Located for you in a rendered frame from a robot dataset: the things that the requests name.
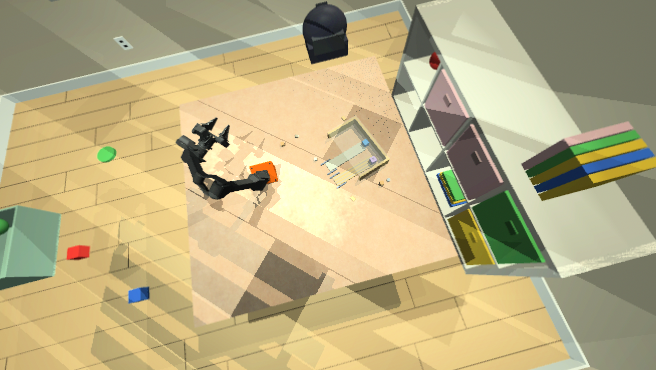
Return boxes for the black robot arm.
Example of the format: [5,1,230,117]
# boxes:
[176,125,270,200]

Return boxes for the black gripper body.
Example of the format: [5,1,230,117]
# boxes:
[195,123,230,151]

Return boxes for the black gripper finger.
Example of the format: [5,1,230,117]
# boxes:
[201,117,218,131]
[218,124,230,142]

